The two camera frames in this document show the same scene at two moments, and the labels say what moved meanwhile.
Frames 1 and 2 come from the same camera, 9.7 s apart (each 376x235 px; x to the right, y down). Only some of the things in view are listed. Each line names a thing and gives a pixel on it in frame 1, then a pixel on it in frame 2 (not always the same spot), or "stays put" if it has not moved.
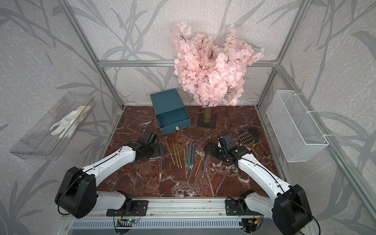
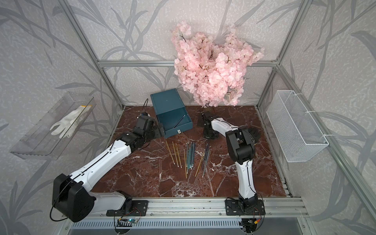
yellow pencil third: [176, 147] stays put
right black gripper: [214, 146] to [214, 136]
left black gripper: [157, 152] to [158, 133]
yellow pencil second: [177, 165] stays put
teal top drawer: [174, 120] stays put
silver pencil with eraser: [205, 165] stays put
